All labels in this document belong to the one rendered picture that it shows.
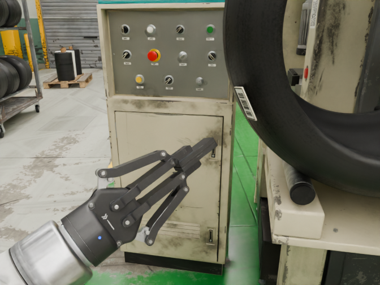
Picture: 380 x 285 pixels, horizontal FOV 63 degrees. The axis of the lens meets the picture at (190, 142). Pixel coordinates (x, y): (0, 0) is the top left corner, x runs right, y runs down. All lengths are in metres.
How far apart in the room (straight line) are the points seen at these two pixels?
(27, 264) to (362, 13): 0.87
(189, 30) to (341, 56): 0.61
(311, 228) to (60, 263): 0.44
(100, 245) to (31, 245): 0.07
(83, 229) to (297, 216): 0.39
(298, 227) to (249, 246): 1.28
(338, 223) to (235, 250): 1.19
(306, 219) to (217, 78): 0.80
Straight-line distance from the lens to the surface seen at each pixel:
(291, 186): 0.61
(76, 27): 10.06
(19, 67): 4.74
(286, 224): 0.64
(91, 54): 9.99
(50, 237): 0.40
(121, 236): 0.43
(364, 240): 0.70
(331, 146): 0.54
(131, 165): 0.42
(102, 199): 0.42
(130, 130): 1.39
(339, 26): 0.92
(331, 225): 0.72
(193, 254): 1.63
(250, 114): 0.53
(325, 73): 0.92
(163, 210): 0.45
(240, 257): 1.83
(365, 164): 0.57
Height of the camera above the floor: 1.19
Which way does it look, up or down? 21 degrees down
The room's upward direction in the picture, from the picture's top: straight up
